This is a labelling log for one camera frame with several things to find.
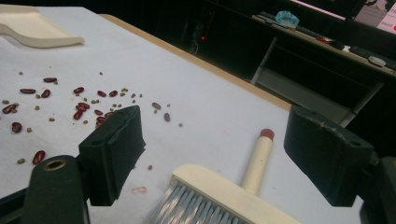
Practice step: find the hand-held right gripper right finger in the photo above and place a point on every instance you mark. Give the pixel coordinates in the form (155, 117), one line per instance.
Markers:
(327, 155)

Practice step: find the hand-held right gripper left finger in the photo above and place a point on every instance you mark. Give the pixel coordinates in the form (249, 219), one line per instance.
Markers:
(112, 155)

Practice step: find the red and green beans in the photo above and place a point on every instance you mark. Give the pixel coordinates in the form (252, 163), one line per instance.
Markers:
(78, 90)

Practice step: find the cream brush with grey bristles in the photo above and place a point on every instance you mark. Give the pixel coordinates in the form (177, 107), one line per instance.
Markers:
(218, 189)

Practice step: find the cream plastic dustpan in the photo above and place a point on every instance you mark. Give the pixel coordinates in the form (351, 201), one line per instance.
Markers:
(37, 28)

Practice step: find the small white device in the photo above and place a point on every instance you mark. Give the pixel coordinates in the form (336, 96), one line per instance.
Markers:
(376, 61)

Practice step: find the short black keyboard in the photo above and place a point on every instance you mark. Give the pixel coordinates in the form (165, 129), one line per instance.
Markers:
(361, 52)

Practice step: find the black computer mouse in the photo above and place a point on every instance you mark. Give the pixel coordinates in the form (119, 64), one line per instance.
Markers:
(336, 45)

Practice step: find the small red item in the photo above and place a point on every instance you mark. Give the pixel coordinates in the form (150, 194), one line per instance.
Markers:
(322, 39)

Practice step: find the long black keyboard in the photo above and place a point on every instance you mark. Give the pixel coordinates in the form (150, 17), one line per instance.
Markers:
(311, 32)

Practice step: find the light blue plastic item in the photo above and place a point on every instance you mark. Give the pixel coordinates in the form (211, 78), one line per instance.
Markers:
(287, 18)

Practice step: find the computer monitor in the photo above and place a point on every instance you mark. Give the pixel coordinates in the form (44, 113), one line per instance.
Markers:
(373, 14)

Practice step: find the white table frame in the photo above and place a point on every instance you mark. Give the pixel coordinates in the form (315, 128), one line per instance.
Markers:
(302, 96)

